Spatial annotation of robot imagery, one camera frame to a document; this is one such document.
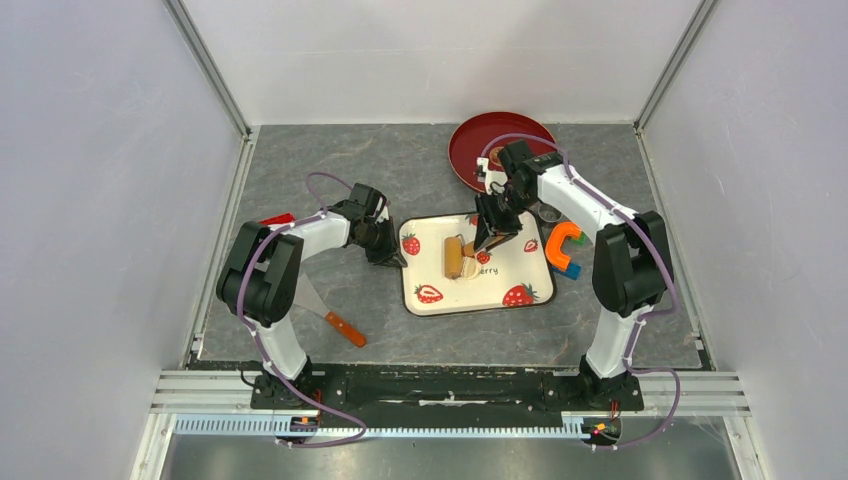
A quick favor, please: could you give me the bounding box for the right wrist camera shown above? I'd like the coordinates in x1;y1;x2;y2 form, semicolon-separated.
475;140;564;194

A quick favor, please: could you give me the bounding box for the orange curved toy track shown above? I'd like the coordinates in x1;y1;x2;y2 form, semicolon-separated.
544;222;582;271

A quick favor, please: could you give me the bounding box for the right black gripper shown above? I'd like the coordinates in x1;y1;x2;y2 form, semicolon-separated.
475;188;535;253

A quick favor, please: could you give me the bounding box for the red toy brick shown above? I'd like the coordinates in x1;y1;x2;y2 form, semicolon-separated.
258;212;296;229

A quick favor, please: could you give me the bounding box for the white dough piece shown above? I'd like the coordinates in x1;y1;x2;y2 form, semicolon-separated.
460;257;481;280

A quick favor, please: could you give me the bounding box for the aluminium frame rail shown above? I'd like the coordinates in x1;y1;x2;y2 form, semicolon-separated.
151;364;750;441

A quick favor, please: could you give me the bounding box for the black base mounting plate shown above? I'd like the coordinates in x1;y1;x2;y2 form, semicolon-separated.
244;363;644;431

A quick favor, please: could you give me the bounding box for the blue toy brick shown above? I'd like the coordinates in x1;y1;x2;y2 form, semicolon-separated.
551;262;582;281

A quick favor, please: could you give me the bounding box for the white strawberry tray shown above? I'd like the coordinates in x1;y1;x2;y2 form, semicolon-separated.
399;212;556;317

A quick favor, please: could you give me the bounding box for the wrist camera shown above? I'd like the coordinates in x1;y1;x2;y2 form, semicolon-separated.
475;140;564;194
329;183;390;223

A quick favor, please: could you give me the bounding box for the round red plate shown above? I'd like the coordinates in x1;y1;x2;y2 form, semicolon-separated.
448;112;555;192

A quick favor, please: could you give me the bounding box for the wooden dough roller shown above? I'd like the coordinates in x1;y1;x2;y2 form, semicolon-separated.
443;235;482;280

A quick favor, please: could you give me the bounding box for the green toy brick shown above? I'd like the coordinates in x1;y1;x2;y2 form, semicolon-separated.
571;233;587;246

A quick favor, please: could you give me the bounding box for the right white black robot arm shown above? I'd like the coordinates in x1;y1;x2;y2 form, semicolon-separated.
474;160;677;408

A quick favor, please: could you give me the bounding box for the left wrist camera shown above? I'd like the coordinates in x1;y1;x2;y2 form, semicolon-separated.
329;183;390;223

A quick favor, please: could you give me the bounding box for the metal scraper orange handle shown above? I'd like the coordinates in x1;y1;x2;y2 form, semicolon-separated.
294;274;367;348

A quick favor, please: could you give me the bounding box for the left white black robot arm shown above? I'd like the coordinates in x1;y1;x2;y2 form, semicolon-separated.
216;212;407;408

